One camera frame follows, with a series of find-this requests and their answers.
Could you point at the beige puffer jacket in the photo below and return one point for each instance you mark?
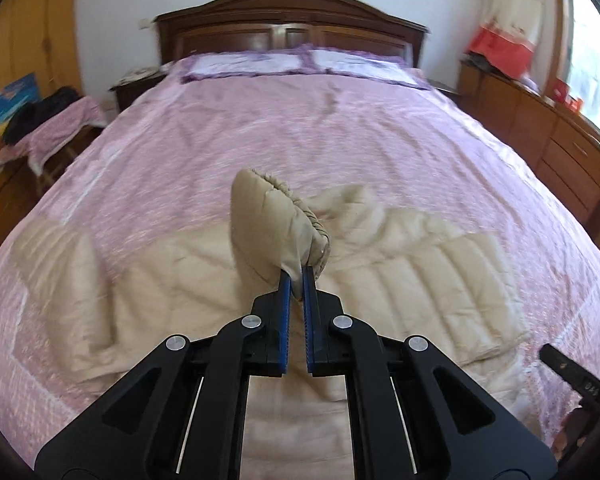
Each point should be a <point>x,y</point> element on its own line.
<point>405,280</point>

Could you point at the window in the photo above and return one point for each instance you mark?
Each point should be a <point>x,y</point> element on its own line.
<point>592,50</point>

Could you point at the pink floral cloth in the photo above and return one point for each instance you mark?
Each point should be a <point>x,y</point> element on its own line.
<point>55,132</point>

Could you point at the cream and red curtain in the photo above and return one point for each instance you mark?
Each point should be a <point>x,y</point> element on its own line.
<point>515,5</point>

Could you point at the wooden wardrobe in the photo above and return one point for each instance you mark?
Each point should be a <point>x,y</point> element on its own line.
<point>30,25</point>

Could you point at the wooden dresser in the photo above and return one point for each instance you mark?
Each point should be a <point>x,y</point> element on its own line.
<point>530,120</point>

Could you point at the bed with pink bedspread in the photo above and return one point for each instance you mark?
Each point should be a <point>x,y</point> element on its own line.
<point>280,125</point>

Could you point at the white pillow with purple trim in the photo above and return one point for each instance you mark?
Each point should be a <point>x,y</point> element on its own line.
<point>240,65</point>
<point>365,67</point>

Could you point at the dark clothes pile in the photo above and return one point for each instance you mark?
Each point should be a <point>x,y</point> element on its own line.
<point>35,112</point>

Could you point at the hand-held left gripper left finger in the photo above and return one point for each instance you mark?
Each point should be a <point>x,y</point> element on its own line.
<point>283,310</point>

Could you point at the blue painting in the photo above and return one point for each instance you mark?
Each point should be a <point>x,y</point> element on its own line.
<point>10,97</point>

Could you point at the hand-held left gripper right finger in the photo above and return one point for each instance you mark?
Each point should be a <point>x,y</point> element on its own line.
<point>308,310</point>

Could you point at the small orange item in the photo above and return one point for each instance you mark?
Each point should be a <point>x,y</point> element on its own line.
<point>576,105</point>

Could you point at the wooden stool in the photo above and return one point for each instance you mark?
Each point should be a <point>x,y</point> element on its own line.
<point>55,165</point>

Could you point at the dark wooden nightstand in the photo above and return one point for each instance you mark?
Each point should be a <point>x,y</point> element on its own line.
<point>130,92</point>

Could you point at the dark wooden headboard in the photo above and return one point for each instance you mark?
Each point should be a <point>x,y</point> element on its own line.
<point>290,15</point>

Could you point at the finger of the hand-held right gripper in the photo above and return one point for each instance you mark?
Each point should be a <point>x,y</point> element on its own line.
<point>567,367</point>

